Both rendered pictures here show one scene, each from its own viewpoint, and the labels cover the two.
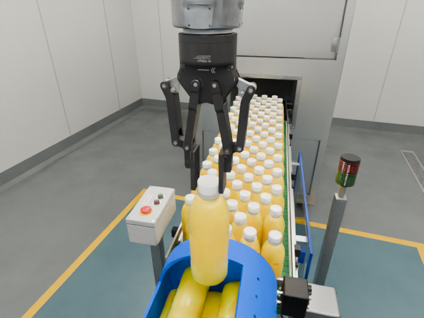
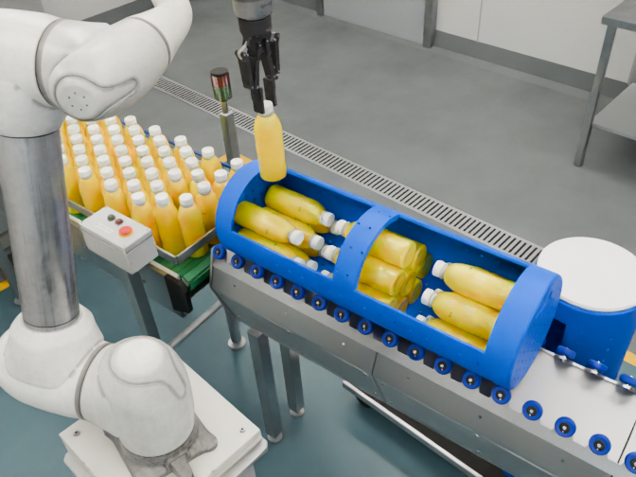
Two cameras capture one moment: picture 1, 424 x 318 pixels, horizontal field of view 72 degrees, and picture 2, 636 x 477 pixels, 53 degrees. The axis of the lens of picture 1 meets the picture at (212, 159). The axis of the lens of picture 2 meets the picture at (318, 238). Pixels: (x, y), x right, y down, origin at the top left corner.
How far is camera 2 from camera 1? 1.37 m
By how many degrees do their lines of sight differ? 52
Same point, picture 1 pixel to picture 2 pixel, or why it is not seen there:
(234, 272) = (257, 189)
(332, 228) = (234, 147)
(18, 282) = not seen: outside the picture
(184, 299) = (264, 214)
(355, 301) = not seen: hidden behind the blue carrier
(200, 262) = (279, 160)
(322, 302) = not seen: hidden behind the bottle
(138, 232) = (139, 254)
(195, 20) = (266, 11)
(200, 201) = (269, 118)
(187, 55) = (261, 30)
